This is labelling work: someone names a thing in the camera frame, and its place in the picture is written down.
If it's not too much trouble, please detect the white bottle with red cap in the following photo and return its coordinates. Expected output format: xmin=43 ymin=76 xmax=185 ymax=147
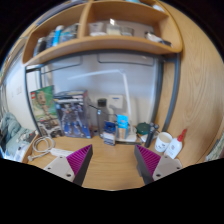
xmin=164 ymin=128 xmax=189 ymax=160

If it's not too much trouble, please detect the wooden shelf unit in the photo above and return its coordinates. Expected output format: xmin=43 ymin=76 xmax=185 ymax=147
xmin=22 ymin=0 xmax=184 ymax=68

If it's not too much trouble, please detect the white desk lamp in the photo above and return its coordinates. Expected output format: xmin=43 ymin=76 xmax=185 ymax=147
xmin=67 ymin=68 xmax=139 ymax=144

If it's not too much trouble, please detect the white mug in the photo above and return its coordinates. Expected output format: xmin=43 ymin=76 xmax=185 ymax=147
xmin=154 ymin=131 xmax=174 ymax=154

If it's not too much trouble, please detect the white coiled cable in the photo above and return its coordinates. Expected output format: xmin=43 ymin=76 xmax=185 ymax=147
xmin=27 ymin=135 xmax=56 ymax=163

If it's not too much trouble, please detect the dark metal desk frame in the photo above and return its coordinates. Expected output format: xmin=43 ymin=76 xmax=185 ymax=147
xmin=24 ymin=52 xmax=182 ymax=135

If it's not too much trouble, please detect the blue robot model kit box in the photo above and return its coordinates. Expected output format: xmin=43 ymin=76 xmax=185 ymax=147
xmin=52 ymin=89 xmax=93 ymax=140

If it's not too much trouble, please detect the light blue tall carton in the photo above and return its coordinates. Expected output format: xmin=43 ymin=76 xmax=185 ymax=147
xmin=116 ymin=113 xmax=130 ymax=141

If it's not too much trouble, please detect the small blue box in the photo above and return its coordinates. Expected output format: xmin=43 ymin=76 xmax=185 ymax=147
xmin=102 ymin=120 xmax=118 ymax=147

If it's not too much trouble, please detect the black cylindrical device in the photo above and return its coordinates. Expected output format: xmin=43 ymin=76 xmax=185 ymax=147
xmin=143 ymin=122 xmax=160 ymax=149

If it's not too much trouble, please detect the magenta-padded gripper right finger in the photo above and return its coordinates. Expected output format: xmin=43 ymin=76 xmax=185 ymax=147
xmin=134 ymin=144 xmax=184 ymax=186

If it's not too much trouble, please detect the white box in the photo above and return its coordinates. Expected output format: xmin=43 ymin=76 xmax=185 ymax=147
xmin=106 ymin=94 xmax=125 ymax=111

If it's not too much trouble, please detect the clear bottle with black cap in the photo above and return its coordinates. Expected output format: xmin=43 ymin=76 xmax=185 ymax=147
xmin=96 ymin=97 xmax=109 ymax=138

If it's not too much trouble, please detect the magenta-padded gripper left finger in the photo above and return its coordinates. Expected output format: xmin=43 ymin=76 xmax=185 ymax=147
xmin=43 ymin=144 xmax=94 ymax=187

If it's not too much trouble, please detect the green round tin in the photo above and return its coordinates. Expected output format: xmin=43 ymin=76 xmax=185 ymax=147
xmin=136 ymin=121 xmax=151 ymax=136

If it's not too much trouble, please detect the green tree-figure toy box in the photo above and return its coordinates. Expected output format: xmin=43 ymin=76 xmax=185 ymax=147
xmin=28 ymin=85 xmax=65 ymax=139

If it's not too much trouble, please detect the white wall switch plate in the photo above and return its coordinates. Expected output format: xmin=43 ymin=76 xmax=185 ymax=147
xmin=15 ymin=85 xmax=24 ymax=97

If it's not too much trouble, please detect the bed with teal bedding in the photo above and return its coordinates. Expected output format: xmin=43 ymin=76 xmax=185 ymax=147
xmin=0 ymin=111 xmax=38 ymax=162

